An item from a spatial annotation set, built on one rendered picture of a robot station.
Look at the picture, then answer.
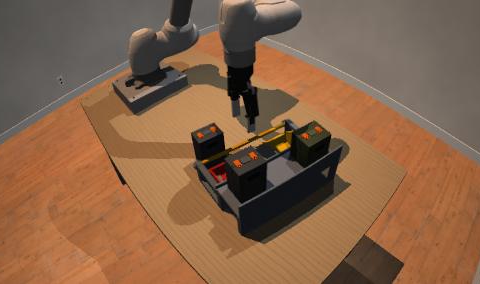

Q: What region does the dark grey shelf rack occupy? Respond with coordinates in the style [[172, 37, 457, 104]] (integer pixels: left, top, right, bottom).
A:
[[192, 145, 343, 236]]

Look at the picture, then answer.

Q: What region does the yellow bin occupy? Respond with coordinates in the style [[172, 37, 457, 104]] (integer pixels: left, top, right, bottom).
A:
[[262, 131, 293, 153]]

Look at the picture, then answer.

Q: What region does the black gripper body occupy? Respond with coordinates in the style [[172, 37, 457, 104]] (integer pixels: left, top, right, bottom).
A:
[[227, 64, 254, 91]]

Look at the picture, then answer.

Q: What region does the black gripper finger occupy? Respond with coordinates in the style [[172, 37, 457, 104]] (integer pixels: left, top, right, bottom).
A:
[[237, 82, 259, 134], [227, 72, 241, 118]]

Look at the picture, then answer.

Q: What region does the orange bar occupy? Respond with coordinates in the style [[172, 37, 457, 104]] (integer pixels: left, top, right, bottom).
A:
[[201, 122, 285, 164]]

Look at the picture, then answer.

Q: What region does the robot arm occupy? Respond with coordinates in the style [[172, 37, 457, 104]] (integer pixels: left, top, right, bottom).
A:
[[124, 0, 302, 90]]

